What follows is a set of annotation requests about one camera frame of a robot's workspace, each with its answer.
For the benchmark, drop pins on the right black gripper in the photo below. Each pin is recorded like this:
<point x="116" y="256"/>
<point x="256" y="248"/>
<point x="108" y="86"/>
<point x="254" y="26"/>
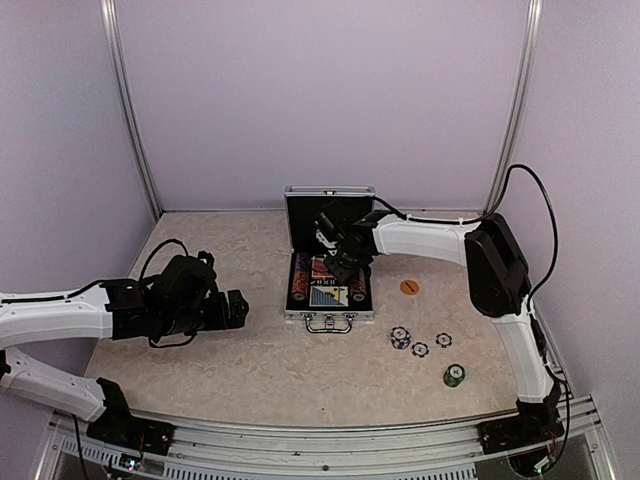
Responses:
<point x="344" y="272"/>

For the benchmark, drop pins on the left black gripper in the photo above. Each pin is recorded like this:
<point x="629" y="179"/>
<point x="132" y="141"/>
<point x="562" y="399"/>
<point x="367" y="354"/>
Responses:
<point x="236" y="315"/>

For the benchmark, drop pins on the aluminium poker case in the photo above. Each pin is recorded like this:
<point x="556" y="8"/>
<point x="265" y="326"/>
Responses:
<point x="302" y="205"/>

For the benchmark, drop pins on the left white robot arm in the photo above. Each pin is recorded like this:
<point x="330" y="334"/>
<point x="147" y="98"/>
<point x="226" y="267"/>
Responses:
<point x="113" y="309"/>

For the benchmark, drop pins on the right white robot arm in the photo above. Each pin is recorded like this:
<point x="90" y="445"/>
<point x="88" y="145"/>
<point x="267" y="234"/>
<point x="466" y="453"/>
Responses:
<point x="497" y="273"/>

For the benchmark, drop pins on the red card deck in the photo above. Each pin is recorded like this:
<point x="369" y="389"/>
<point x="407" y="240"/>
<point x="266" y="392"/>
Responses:
<point x="319" y="271"/>

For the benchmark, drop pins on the right chip row in case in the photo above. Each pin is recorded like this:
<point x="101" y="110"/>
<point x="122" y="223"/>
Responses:
<point x="358" y="287"/>

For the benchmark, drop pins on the chip row in case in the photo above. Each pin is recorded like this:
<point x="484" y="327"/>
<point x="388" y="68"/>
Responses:
<point x="300" y="279"/>
<point x="358" y="287"/>

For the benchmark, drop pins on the blue card deck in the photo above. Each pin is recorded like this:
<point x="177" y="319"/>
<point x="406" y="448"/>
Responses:
<point x="329" y="296"/>

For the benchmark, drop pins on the left chip row in case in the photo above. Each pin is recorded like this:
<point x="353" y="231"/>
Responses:
<point x="300" y="279"/>

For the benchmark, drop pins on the orange round button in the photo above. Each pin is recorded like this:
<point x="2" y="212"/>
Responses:
<point x="409" y="287"/>

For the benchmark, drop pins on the blue white chip stack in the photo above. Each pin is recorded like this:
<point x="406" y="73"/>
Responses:
<point x="400" y="338"/>

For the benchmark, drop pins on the blue white poker chip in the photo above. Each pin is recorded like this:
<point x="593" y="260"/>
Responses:
<point x="444" y="340"/>
<point x="420" y="349"/>

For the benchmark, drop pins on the green chip stack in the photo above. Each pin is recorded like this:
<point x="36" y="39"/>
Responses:
<point x="454" y="375"/>

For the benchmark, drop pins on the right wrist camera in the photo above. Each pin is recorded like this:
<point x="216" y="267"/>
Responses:
<point x="333" y="223"/>

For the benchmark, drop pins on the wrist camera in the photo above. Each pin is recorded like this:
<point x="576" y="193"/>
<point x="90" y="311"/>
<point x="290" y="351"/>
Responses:
<point x="207" y="258"/>
<point x="333" y="223"/>

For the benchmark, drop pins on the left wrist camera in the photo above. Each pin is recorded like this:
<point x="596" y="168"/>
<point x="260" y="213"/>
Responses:
<point x="207" y="258"/>

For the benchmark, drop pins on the front aluminium rail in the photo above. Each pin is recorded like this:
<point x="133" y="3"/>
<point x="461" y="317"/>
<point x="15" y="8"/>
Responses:
<point x="433" y="450"/>

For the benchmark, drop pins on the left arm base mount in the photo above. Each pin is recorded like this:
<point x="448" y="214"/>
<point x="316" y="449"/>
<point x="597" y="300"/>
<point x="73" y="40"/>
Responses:
<point x="116" y="425"/>

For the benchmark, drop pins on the right aluminium frame post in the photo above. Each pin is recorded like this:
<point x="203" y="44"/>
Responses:
<point x="526" y="62"/>

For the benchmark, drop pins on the aluminium frame post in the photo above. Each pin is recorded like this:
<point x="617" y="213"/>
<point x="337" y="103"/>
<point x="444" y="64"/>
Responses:
<point x="109" y="16"/>
<point x="526" y="62"/>

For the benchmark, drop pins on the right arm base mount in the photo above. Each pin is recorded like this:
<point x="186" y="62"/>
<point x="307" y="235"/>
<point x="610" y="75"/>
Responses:
<point x="533" y="423"/>

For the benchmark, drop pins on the left aluminium frame post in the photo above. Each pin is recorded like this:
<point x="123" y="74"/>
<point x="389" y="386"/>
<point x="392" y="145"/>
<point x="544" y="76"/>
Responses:
<point x="109" y="16"/>

